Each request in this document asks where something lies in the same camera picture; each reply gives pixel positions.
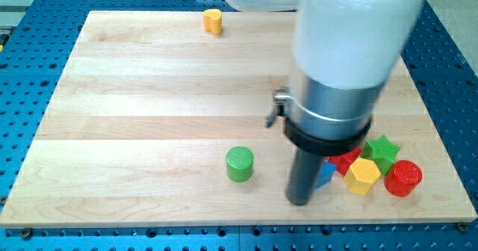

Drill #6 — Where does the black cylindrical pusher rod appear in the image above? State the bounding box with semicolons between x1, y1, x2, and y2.
285;149;324;206

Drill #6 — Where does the green cylinder block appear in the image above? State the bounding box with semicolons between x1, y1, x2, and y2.
226;146;254;182

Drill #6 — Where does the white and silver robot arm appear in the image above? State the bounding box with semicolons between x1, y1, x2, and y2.
226;0;423;205

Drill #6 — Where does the red star block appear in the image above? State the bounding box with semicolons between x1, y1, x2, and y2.
327;147;362;176

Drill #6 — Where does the green star block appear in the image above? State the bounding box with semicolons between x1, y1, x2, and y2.
360;135;401;176

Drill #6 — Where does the blue block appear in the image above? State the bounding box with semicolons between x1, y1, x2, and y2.
316;161;336;189

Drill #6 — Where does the yellow hexagon block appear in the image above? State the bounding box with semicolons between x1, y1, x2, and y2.
344;158;382;195

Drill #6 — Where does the red cylinder block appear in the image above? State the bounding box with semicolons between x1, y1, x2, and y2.
384;160;423;197

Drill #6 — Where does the light wooden board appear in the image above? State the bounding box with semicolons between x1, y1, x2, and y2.
1;11;477;229

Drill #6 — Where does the yellow heart block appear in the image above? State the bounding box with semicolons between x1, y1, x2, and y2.
202;9;223;35

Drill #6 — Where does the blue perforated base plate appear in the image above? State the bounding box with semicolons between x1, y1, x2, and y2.
1;0;477;250

